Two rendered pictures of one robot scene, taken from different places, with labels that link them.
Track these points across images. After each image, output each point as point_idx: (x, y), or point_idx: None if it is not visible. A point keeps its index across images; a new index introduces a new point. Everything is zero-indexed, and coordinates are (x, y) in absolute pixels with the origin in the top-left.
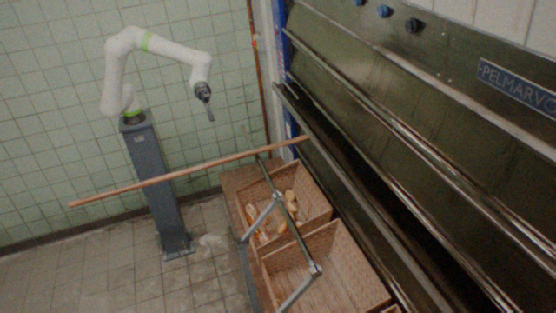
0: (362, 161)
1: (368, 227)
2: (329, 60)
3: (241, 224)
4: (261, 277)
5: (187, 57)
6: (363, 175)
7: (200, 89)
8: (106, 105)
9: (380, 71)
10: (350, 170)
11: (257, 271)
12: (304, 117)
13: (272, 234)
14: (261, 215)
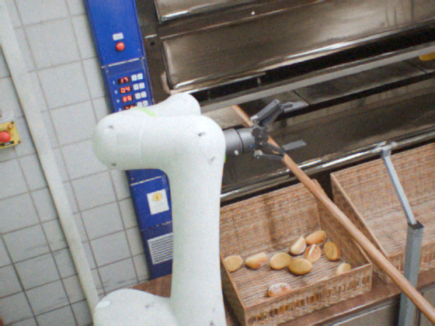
0: (382, 48)
1: (381, 123)
2: None
3: (287, 324)
4: (388, 286)
5: (187, 111)
6: (409, 45)
7: (245, 132)
8: (223, 312)
9: None
10: None
11: (378, 293)
12: None
13: (307, 282)
14: (277, 290)
